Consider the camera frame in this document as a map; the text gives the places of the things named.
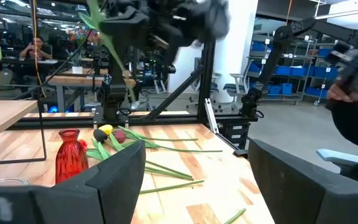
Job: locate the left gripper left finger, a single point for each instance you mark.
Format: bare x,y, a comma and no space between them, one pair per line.
113,186

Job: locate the yellow-red artificial tulip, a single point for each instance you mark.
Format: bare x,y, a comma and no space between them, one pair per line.
236,215

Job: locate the white-blue artificial tulip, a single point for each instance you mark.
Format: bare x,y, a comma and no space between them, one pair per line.
172,186

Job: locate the dark red artificial tulip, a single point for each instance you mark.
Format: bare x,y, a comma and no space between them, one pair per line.
120,136

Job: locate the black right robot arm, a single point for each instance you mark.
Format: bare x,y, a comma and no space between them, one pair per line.
117,90

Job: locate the white building column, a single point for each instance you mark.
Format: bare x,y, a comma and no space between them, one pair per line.
238,46

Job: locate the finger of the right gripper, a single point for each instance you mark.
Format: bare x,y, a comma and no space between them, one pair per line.
129,9
126,26

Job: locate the black metal table frame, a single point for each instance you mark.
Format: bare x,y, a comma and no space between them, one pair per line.
166,119

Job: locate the silver aluminium extrusion bar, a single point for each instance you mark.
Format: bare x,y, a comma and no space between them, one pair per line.
211,115

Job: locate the person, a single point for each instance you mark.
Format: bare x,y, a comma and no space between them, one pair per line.
356,124
34,51

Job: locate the background wooden work table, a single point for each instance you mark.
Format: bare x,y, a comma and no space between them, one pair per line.
82,81

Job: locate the grey office chair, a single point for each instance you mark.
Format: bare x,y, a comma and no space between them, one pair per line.
236,87

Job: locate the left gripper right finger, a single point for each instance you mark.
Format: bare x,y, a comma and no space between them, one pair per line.
291,193

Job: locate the black control box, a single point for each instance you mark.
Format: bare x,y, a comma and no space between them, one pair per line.
236,135

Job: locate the red glass vase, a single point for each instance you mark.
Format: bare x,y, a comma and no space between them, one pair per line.
70,158

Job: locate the person's hand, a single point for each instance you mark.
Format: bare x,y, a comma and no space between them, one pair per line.
337,93

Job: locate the office chair with blue armrest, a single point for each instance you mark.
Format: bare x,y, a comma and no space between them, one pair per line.
340,155

